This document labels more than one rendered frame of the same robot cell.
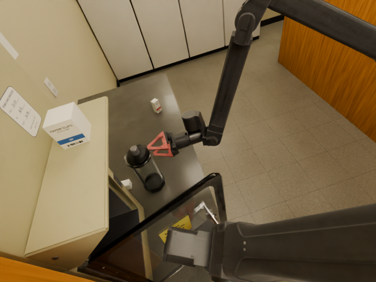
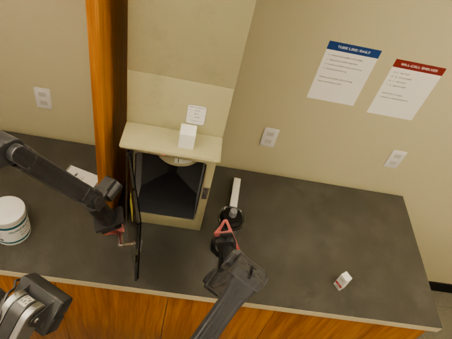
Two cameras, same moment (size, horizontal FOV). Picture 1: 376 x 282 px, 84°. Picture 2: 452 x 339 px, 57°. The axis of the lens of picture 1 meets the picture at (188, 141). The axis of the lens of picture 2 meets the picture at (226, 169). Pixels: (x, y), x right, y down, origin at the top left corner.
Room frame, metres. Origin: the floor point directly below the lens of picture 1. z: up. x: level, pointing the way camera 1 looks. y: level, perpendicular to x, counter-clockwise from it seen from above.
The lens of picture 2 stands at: (0.38, -0.75, 2.46)
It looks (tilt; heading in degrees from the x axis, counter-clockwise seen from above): 47 degrees down; 85
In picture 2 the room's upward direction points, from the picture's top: 15 degrees clockwise
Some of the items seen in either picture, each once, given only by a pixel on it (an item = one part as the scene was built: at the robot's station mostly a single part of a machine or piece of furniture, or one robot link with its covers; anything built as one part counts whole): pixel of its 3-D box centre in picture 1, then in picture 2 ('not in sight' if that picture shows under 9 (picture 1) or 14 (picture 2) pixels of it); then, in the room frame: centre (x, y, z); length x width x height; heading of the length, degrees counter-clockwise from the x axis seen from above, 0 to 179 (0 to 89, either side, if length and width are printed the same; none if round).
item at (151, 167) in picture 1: (146, 169); (227, 232); (0.54, 0.20, 1.06); 0.11 x 0.11 x 0.21
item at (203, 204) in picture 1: (179, 241); (132, 218); (0.18, 0.09, 1.19); 0.30 x 0.01 x 0.40; 110
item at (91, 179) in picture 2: not in sight; (79, 182); (-0.12, 0.38, 0.96); 0.16 x 0.12 x 0.04; 167
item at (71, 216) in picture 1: (90, 168); (171, 151); (0.28, 0.20, 1.46); 0.32 x 0.12 x 0.10; 3
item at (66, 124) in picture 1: (69, 126); (187, 136); (0.32, 0.20, 1.54); 0.05 x 0.05 x 0.06; 3
